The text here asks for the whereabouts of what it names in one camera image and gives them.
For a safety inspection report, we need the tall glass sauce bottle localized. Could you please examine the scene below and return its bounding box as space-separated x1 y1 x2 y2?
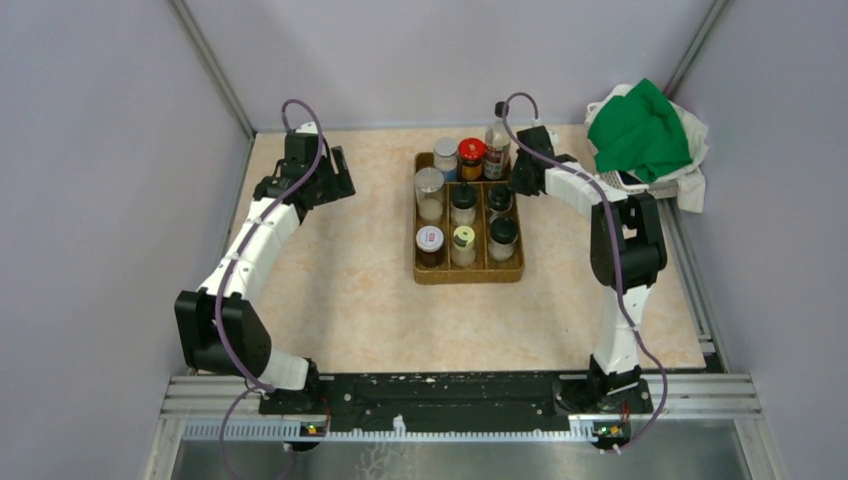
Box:
483 101 511 181

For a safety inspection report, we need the small black cap bottle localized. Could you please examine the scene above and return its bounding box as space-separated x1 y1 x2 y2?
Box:
487 184 513 223

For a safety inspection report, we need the red lid sauce jar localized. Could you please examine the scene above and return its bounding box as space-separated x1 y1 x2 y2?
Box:
457 137 486 182

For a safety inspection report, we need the black cap shaker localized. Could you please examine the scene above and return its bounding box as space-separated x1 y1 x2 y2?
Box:
488 217 519 262
450 182 478 227

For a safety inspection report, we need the black cap shaker front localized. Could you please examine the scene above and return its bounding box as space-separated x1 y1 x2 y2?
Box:
450 182 478 227

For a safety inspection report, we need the silver lid jar blue label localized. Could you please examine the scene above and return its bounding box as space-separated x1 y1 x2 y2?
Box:
433 137 458 182

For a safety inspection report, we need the woven bamboo divided tray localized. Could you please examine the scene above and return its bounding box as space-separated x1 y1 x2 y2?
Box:
411 180 525 285

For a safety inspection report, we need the clear jar silver lid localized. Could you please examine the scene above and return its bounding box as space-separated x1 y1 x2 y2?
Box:
414 167 445 225

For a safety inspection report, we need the white plastic basket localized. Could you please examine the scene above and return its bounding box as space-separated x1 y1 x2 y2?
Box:
600 171 679 200

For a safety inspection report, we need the yellow lid small bottle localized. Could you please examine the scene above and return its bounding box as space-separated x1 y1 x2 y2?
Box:
451 225 477 268

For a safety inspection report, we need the white lid dark jar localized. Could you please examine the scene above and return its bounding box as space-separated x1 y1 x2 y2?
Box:
415 225 445 268

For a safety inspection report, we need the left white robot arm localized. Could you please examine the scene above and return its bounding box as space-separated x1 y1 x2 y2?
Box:
174 122 355 414

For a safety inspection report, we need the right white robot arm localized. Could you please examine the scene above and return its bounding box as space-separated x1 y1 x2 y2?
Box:
509 126 668 412

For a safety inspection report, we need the green cloth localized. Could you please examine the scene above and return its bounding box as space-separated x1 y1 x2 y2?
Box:
588 78 693 183

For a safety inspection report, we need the white cloth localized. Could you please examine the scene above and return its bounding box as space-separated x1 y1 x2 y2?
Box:
626 101 709 213

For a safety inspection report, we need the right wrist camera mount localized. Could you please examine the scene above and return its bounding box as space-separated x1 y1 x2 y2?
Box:
532 119 560 150

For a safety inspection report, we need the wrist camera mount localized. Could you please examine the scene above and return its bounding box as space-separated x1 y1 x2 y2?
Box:
532 119 560 150
289 121 323 136

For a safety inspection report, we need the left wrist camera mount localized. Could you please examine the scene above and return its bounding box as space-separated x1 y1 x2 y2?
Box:
289 121 323 136

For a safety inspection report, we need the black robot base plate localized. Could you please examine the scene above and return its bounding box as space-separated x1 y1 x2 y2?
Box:
258 370 655 434

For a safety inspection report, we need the aluminium frame rail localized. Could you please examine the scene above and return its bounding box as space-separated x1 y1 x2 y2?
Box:
145 197 788 479

